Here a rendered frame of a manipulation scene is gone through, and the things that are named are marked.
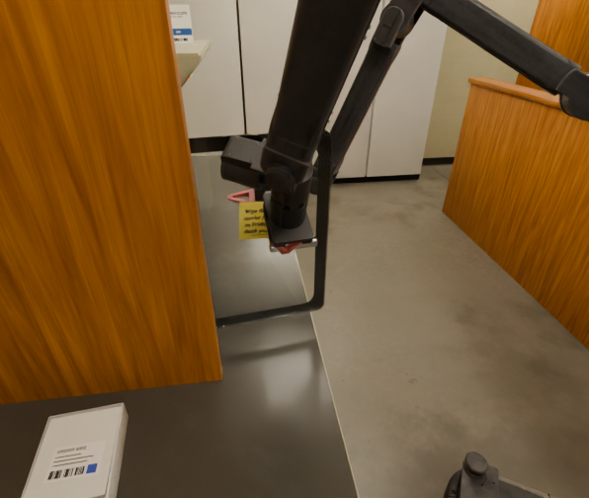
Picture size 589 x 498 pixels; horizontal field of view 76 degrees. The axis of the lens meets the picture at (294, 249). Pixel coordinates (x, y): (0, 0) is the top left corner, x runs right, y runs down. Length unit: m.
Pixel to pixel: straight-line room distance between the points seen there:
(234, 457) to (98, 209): 0.44
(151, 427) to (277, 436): 0.22
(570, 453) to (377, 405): 0.80
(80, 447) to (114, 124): 0.49
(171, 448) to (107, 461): 0.10
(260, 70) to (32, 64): 3.24
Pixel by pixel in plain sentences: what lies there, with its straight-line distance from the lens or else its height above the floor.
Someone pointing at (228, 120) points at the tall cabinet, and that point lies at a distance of 3.80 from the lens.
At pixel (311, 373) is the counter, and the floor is 0.94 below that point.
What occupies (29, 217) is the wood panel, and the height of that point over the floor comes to 1.32.
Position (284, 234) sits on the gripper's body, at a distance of 0.59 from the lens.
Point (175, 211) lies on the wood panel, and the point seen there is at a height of 1.31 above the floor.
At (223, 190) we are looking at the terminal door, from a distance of 0.67.
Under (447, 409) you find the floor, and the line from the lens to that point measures 2.03.
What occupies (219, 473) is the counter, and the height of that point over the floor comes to 0.94.
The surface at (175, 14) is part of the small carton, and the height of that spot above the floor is 1.56.
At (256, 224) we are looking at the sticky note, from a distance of 0.70.
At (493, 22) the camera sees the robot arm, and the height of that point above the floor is 1.54.
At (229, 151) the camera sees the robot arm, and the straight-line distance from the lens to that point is 0.54.
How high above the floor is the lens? 1.56
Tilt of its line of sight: 32 degrees down
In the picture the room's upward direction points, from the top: straight up
